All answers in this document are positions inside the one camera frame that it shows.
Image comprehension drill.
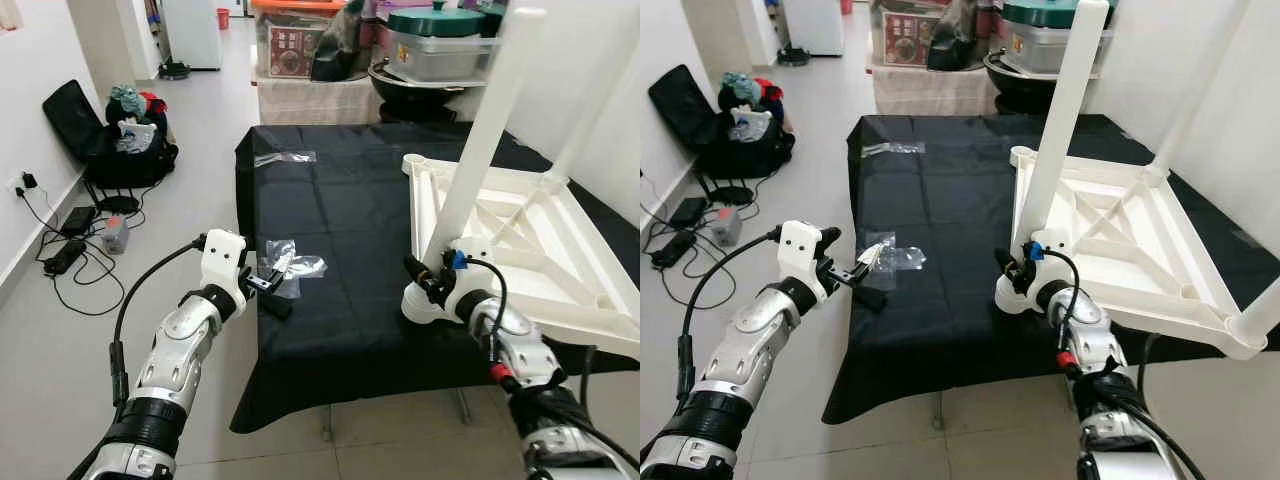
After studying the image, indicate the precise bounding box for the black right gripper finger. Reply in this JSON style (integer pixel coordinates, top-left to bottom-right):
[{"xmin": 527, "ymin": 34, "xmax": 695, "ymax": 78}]
[
  {"xmin": 403, "ymin": 255, "xmax": 441, "ymax": 297},
  {"xmin": 993, "ymin": 247, "xmax": 1026, "ymax": 287}
]

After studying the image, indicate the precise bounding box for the clear tape patch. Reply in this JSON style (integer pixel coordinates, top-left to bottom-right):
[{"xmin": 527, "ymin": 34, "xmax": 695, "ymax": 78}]
[
  {"xmin": 262, "ymin": 238, "xmax": 328, "ymax": 301},
  {"xmin": 860, "ymin": 232, "xmax": 926, "ymax": 291}
]

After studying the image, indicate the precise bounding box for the white plastic table leg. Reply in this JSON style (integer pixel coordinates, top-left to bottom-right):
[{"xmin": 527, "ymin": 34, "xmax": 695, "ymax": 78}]
[
  {"xmin": 415, "ymin": 170, "xmax": 446, "ymax": 263},
  {"xmin": 995, "ymin": 0, "xmax": 1111, "ymax": 316},
  {"xmin": 1145, "ymin": 0, "xmax": 1256, "ymax": 186},
  {"xmin": 1225, "ymin": 285, "xmax": 1280, "ymax": 363},
  {"xmin": 545, "ymin": 10, "xmax": 641, "ymax": 191},
  {"xmin": 400, "ymin": 8, "xmax": 548, "ymax": 323},
  {"xmin": 1018, "ymin": 165, "xmax": 1049, "ymax": 251}
]

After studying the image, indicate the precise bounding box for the white plastic table top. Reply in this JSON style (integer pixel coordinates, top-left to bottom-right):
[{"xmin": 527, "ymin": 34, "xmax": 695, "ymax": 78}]
[
  {"xmin": 402, "ymin": 152, "xmax": 641, "ymax": 361},
  {"xmin": 1010, "ymin": 145, "xmax": 1271, "ymax": 361}
]

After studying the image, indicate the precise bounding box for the black plastic sheet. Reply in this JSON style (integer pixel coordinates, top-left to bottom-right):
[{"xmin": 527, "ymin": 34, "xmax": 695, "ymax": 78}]
[
  {"xmin": 230, "ymin": 125, "xmax": 641, "ymax": 433},
  {"xmin": 822, "ymin": 115, "xmax": 1280, "ymax": 426}
]

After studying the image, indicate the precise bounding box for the white plastic bag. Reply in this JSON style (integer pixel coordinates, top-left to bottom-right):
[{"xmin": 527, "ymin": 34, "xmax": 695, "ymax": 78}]
[
  {"xmin": 730, "ymin": 108, "xmax": 776, "ymax": 144},
  {"xmin": 115, "ymin": 122, "xmax": 159, "ymax": 156}
]

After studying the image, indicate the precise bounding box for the black power adapter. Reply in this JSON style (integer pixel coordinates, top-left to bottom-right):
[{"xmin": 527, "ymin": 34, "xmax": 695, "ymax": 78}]
[
  {"xmin": 668, "ymin": 197, "xmax": 709, "ymax": 229},
  {"xmin": 60, "ymin": 205, "xmax": 98, "ymax": 239}
]

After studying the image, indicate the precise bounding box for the black power strip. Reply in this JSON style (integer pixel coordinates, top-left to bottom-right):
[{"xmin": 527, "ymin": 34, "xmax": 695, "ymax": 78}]
[
  {"xmin": 650, "ymin": 232, "xmax": 696, "ymax": 269},
  {"xmin": 42, "ymin": 238, "xmax": 89, "ymax": 276}
]

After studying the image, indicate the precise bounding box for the beige cloth covered table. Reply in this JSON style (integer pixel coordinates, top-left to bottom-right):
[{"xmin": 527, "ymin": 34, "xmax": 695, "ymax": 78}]
[
  {"xmin": 872, "ymin": 65, "xmax": 1001, "ymax": 118},
  {"xmin": 255, "ymin": 75, "xmax": 386, "ymax": 126}
]

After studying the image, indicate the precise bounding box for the black wok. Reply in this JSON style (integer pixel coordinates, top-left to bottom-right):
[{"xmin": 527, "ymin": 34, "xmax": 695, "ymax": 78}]
[
  {"xmin": 368, "ymin": 58, "xmax": 496, "ymax": 101},
  {"xmin": 985, "ymin": 50, "xmax": 1101, "ymax": 93}
]

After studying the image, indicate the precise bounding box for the black suitcase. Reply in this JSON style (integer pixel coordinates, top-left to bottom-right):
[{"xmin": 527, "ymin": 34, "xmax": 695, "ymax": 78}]
[
  {"xmin": 42, "ymin": 80, "xmax": 179, "ymax": 189},
  {"xmin": 648, "ymin": 65, "xmax": 796, "ymax": 181}
]

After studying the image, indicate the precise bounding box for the red printed cardboard box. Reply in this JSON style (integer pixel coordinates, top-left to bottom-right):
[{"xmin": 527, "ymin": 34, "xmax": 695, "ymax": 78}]
[
  {"xmin": 885, "ymin": 12, "xmax": 943, "ymax": 69},
  {"xmin": 268, "ymin": 25, "xmax": 326, "ymax": 79}
]

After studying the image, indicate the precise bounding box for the white cabinet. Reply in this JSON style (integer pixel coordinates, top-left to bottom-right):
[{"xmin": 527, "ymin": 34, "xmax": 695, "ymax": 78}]
[
  {"xmin": 780, "ymin": 0, "xmax": 844, "ymax": 58},
  {"xmin": 160, "ymin": 0, "xmax": 223, "ymax": 71}
]

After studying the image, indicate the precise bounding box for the clear plastic container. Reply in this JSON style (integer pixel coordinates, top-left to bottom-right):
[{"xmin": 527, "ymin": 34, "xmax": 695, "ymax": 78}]
[
  {"xmin": 385, "ymin": 32, "xmax": 501, "ymax": 81},
  {"xmin": 1000, "ymin": 22, "xmax": 1113, "ymax": 73}
]

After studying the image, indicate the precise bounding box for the orange plastic lid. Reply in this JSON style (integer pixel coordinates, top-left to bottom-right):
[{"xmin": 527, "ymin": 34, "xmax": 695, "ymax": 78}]
[{"xmin": 250, "ymin": 0, "xmax": 346, "ymax": 13}]

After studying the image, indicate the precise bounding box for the green lidded pot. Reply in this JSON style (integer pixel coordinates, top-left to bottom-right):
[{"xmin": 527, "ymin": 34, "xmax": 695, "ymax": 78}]
[
  {"xmin": 1003, "ymin": 0, "xmax": 1113, "ymax": 28},
  {"xmin": 388, "ymin": 3, "xmax": 491, "ymax": 38}
]

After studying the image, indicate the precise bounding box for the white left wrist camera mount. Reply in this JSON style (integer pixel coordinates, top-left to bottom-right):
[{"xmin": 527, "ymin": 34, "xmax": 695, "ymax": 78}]
[
  {"xmin": 778, "ymin": 222, "xmax": 829, "ymax": 301},
  {"xmin": 200, "ymin": 230, "xmax": 249, "ymax": 306}
]

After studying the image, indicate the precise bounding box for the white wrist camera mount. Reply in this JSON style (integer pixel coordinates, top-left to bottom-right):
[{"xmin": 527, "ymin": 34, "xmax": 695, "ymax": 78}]
[
  {"xmin": 200, "ymin": 230, "xmax": 249, "ymax": 306},
  {"xmin": 778, "ymin": 222, "xmax": 829, "ymax": 301},
  {"xmin": 1020, "ymin": 228, "xmax": 1071, "ymax": 311},
  {"xmin": 440, "ymin": 240, "xmax": 496, "ymax": 321}
]

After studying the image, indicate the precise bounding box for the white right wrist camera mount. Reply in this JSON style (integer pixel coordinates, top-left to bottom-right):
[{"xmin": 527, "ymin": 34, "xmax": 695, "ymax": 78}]
[
  {"xmin": 440, "ymin": 240, "xmax": 496, "ymax": 321},
  {"xmin": 1020, "ymin": 228, "xmax": 1071, "ymax": 311}
]

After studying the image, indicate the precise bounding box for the black floor cable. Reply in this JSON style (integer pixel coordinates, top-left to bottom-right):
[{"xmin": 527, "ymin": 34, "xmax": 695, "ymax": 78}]
[
  {"xmin": 20, "ymin": 190, "xmax": 126, "ymax": 318},
  {"xmin": 640, "ymin": 180, "xmax": 741, "ymax": 301}
]

